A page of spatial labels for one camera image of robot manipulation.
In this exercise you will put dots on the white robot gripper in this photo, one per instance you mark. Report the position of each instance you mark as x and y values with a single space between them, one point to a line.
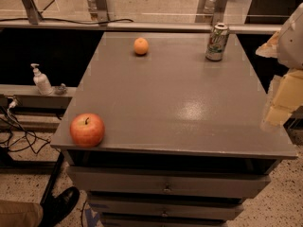
292 43

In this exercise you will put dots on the red apple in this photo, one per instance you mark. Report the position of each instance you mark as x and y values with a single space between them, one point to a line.
87 130

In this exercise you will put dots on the green soda can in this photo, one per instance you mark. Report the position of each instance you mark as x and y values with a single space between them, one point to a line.
217 42

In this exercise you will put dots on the grey drawer cabinet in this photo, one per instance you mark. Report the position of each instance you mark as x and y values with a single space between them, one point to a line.
183 146

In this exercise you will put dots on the orange fruit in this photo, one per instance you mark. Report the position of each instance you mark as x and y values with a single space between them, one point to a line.
141 46

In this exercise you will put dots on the small grey metal object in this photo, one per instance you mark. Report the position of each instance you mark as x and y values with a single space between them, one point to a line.
60 90

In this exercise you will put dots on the white pump soap bottle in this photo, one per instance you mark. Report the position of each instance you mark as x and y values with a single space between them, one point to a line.
41 80

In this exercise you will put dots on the black leather shoe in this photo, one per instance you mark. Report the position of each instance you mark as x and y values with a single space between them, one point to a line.
55 209

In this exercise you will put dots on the black stand leg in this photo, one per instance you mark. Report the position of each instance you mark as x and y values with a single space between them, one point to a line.
52 179

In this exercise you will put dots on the tan trouser leg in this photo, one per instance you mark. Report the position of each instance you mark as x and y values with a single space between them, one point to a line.
20 214

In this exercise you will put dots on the grey metal rail post right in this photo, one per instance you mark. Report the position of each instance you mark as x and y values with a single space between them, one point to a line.
210 11

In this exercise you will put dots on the grey metal rail post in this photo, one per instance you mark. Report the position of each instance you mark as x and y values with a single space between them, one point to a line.
210 11
105 10
33 15

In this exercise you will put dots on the grey metal rail post middle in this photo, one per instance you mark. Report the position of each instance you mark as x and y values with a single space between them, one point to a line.
105 10

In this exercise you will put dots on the grey metal rail post left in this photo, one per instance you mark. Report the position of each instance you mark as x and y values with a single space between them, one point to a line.
33 15

